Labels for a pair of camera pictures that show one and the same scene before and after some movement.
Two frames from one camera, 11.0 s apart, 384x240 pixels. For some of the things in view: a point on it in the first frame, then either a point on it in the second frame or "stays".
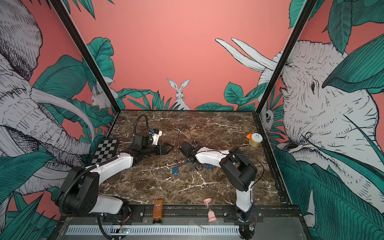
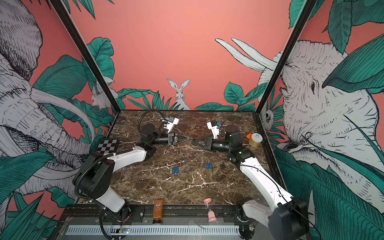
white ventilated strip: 193,230 stays
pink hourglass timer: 212,217 stays
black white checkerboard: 106,149 stays
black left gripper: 164,152 to 173,139
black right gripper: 188,161 to 209,144
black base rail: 178,216 stays
